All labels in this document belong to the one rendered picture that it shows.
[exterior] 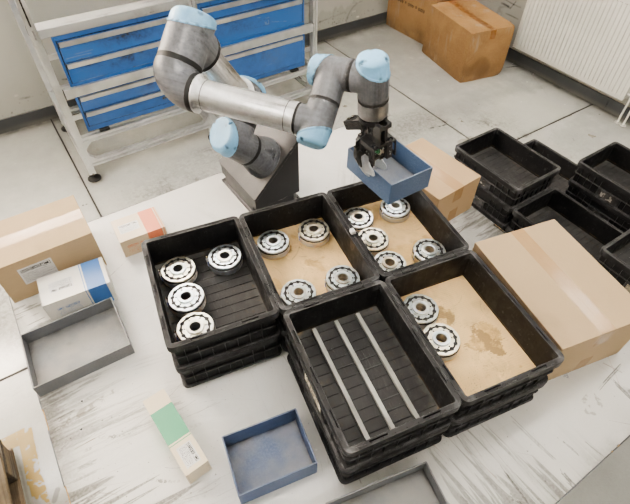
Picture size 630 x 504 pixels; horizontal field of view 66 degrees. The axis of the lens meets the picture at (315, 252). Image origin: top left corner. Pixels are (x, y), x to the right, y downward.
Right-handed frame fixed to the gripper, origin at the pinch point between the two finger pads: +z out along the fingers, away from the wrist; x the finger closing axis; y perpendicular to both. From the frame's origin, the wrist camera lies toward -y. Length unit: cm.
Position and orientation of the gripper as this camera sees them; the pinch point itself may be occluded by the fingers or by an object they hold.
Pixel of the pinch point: (368, 170)
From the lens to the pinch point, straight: 138.0
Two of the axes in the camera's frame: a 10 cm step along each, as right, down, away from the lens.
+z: 0.9, 6.2, 7.8
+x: 8.4, -4.7, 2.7
